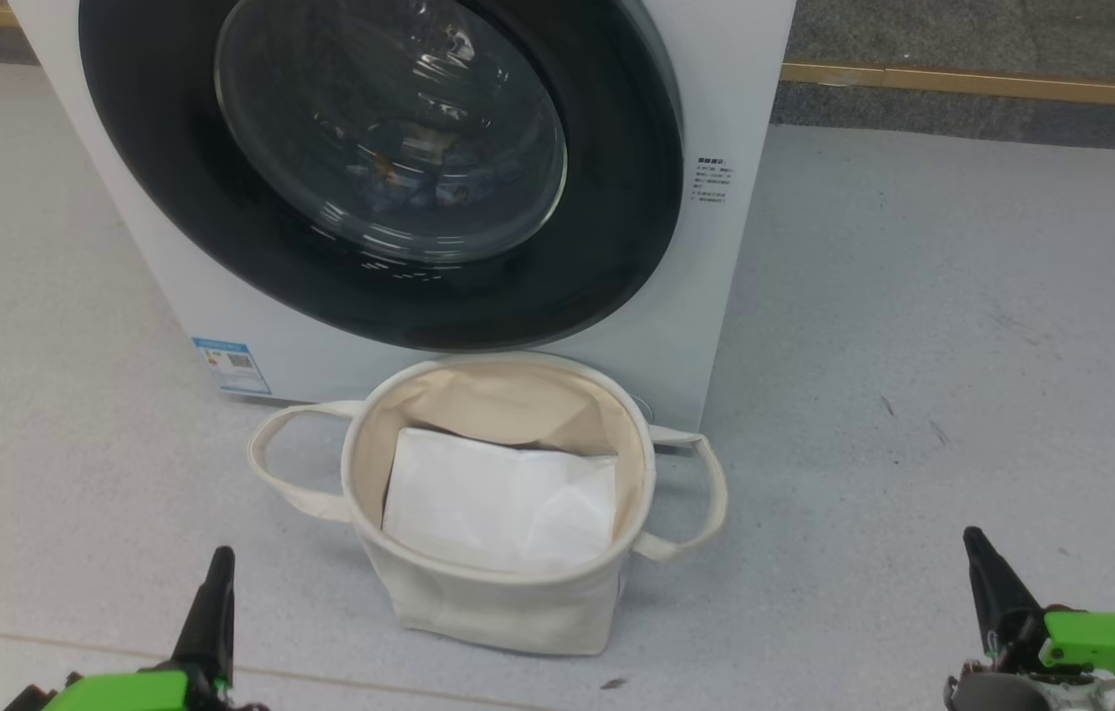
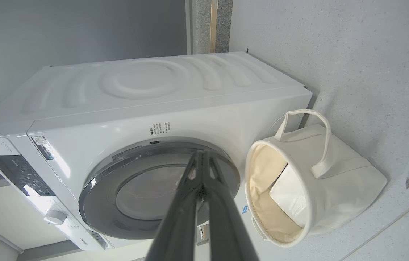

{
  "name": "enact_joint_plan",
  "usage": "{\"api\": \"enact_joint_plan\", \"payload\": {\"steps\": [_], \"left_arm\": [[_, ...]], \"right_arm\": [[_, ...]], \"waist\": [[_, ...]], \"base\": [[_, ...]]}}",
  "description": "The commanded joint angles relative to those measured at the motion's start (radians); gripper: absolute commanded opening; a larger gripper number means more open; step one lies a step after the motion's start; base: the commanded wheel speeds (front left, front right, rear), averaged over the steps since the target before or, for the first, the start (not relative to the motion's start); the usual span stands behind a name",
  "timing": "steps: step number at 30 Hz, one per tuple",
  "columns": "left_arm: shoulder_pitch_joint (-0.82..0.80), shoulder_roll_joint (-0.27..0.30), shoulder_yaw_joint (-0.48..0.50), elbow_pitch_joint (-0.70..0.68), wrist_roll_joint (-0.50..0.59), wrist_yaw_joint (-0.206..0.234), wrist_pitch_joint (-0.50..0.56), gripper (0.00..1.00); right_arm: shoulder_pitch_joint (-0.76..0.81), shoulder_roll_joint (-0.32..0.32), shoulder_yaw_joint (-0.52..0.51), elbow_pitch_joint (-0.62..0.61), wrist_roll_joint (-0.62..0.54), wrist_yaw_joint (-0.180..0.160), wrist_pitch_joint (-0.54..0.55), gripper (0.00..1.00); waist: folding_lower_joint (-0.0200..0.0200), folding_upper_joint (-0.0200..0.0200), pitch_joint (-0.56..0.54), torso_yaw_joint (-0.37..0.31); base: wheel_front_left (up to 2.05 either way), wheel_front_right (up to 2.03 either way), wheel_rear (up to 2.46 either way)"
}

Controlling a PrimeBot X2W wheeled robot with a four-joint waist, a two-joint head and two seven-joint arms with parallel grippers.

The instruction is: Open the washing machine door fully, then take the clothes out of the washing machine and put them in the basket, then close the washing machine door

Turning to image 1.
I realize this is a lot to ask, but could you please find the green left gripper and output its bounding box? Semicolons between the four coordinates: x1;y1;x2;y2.
4;546;267;711

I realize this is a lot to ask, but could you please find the round black washer door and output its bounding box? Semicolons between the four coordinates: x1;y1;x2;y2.
78;0;686;353

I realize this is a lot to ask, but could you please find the cream canvas laundry basket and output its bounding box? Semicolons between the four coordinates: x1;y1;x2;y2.
247;352;728;657

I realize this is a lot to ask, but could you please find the white front-load washing machine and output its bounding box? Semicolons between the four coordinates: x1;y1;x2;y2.
9;0;797;435

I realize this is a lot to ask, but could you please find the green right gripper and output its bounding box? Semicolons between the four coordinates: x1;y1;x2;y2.
944;526;1115;711

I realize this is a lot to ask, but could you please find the blue energy label sticker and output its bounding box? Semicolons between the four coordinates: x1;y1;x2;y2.
192;338;273;396

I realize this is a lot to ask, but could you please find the small printed text label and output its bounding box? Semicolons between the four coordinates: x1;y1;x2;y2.
693;156;734;204

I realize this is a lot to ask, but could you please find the white folded sheet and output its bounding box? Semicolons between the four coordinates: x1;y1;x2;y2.
381;427;619;576

